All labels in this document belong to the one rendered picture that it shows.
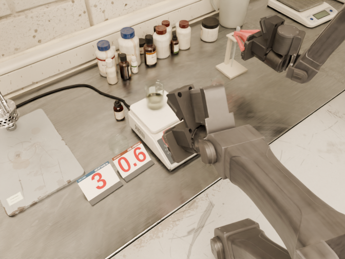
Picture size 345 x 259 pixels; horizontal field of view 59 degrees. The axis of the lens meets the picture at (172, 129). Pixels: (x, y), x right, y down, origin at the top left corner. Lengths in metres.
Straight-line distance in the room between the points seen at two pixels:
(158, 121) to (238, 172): 0.41
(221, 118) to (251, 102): 0.51
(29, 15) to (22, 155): 0.42
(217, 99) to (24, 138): 0.61
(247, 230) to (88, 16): 0.86
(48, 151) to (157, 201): 0.33
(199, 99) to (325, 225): 0.28
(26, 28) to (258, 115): 0.76
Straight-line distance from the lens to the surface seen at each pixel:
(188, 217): 0.74
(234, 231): 0.56
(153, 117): 0.80
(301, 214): 0.34
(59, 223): 0.78
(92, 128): 0.92
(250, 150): 0.43
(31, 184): 0.84
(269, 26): 0.92
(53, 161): 0.87
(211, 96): 0.50
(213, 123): 0.50
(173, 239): 0.72
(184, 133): 0.56
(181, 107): 0.55
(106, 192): 0.78
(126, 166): 0.80
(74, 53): 1.11
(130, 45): 1.06
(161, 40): 1.11
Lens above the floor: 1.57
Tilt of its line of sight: 48 degrees down
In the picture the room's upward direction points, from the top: straight up
